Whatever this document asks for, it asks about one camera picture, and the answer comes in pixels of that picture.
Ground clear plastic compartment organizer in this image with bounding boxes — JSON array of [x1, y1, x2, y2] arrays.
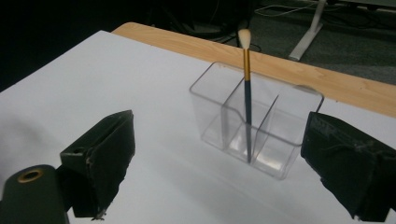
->
[[189, 61, 325, 181]]

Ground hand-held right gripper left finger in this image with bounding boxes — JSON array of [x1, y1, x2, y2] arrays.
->
[[59, 109, 136, 218]]

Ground light wooden desk with white legs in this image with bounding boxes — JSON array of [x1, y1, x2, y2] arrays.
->
[[288, 0, 396, 62]]

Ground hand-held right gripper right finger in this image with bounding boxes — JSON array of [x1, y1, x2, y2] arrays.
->
[[300, 111, 396, 223]]

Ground dark-handled makeup brush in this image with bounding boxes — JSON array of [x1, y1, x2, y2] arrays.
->
[[237, 28, 254, 164]]

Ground white floor cable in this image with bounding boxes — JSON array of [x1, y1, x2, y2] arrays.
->
[[254, 2, 317, 19]]

